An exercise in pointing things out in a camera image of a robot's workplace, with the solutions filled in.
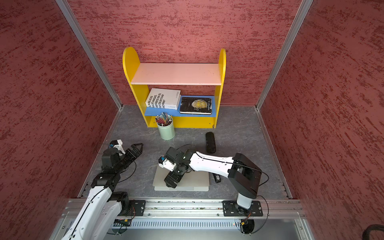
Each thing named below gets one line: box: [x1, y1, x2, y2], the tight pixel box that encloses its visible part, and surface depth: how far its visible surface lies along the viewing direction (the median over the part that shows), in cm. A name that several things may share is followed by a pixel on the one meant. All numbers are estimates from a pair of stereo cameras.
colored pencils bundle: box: [155, 112, 173, 127], surface depth 97 cm
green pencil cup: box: [157, 117, 176, 141], surface depth 99 cm
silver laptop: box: [152, 165, 210, 192], surface depth 80 cm
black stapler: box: [212, 173, 221, 184], surface depth 83 cm
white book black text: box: [145, 88, 181, 110], surface depth 102 cm
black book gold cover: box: [179, 97, 212, 115], surface depth 101 cm
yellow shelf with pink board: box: [122, 46, 227, 129], surface depth 85 cm
